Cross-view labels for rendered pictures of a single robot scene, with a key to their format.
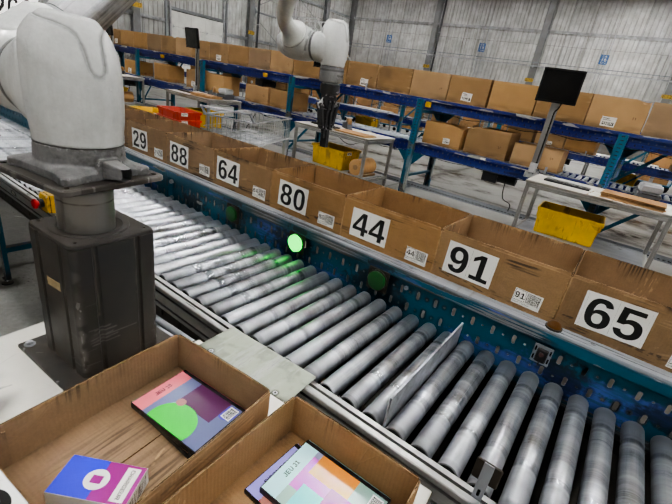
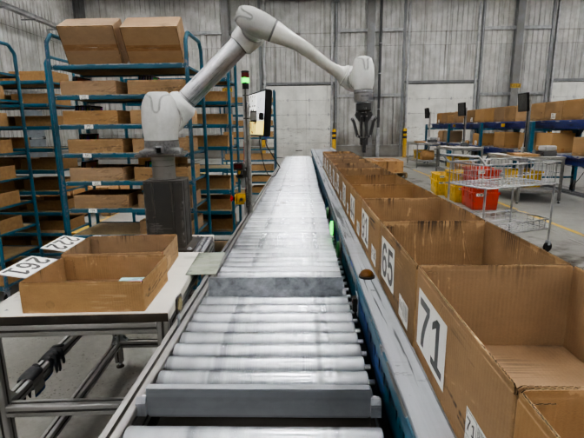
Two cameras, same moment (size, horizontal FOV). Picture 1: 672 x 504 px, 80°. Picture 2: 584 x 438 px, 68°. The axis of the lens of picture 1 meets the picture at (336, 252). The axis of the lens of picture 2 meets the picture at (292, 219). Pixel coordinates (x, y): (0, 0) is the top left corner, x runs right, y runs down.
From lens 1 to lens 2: 1.54 m
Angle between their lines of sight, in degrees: 56
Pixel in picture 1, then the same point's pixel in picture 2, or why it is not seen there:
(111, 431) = not seen: hidden behind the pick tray
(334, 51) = (355, 78)
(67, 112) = (145, 126)
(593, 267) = (489, 241)
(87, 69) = (151, 109)
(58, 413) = (117, 244)
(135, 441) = not seen: hidden behind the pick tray
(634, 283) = (511, 257)
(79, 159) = (149, 145)
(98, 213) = (160, 170)
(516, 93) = not seen: outside the picture
